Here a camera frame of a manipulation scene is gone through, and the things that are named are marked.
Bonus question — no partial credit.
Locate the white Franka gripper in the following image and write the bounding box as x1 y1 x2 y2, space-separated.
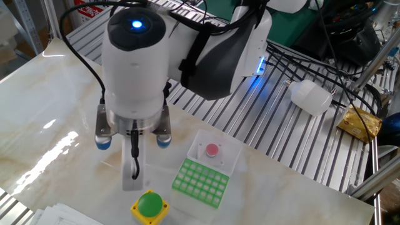
121 132 148 191

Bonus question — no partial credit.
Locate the clear pipette box green rack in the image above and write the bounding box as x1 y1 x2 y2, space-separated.
170 129 244 221

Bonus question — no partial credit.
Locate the green button yellow box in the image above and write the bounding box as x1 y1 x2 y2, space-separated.
130 189 170 225

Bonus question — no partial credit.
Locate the stack of printed paper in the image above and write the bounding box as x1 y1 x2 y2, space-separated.
29 202 104 225

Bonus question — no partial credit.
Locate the red white sign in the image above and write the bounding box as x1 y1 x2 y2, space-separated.
73 0 109 24

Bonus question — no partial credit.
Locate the grey perforated rack upright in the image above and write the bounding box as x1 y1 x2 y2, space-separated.
12 0 43 56

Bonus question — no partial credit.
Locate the white LED bulb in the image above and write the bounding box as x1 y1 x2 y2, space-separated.
283 79 334 117

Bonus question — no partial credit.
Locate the green cutting mat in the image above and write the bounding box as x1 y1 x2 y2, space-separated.
268 0 319 48

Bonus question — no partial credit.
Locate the gold foil package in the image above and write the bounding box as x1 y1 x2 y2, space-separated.
336 105 383 144

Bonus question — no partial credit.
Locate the black steering wheel controller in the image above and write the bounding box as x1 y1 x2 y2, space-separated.
290 9 382 66

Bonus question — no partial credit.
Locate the dark blue round object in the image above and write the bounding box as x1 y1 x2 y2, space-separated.
376 112 400 148

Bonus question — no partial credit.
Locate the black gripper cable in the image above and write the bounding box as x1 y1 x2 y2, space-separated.
130 120 141 181

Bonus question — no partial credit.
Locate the silver wrist camera blue cap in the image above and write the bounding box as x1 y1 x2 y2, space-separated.
94 104 113 151
155 104 173 149

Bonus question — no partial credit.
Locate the red push button switch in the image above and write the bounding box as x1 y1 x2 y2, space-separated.
195 139 226 166

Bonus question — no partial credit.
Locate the black camera cable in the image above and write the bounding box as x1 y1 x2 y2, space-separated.
59 0 148 106

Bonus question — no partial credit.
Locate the aluminium frame beam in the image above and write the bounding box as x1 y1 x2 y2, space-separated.
348 156 400 201

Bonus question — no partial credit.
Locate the aluminium frame post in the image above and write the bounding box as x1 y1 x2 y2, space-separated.
352 26 400 91

